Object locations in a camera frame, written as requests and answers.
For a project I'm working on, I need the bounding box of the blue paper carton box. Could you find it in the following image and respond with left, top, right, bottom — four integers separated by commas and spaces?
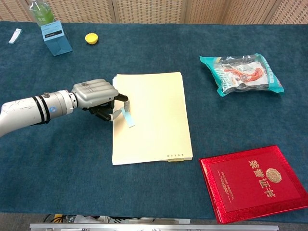
40, 20, 73, 57

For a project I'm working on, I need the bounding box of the yellow bottle cap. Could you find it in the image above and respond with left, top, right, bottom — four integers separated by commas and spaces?
84, 33, 99, 45

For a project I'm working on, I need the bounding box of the aluminium frame rail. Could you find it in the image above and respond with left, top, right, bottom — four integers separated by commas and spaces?
29, 222, 280, 231

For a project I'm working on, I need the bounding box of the pale yellow paper stack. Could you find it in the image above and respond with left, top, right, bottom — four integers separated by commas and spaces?
112, 71, 193, 166

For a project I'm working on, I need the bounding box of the woven folding screen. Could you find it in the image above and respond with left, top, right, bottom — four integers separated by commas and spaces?
0, 0, 308, 25

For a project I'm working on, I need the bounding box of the clear green drink bottle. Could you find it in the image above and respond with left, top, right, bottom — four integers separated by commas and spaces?
29, 0, 56, 26

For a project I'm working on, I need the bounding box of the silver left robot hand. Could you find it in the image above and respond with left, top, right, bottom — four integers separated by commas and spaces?
71, 79, 131, 122

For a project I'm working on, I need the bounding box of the red certificate folder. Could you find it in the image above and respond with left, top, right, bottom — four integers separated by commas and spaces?
198, 145, 308, 225

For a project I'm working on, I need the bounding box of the teal snack food package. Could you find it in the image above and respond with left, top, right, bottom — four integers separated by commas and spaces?
199, 53, 285, 97

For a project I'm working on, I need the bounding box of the small white paper strip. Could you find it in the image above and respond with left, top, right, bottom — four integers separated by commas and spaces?
8, 28, 23, 45

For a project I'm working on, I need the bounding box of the dark teal table cloth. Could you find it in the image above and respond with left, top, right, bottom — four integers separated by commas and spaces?
0, 21, 308, 220

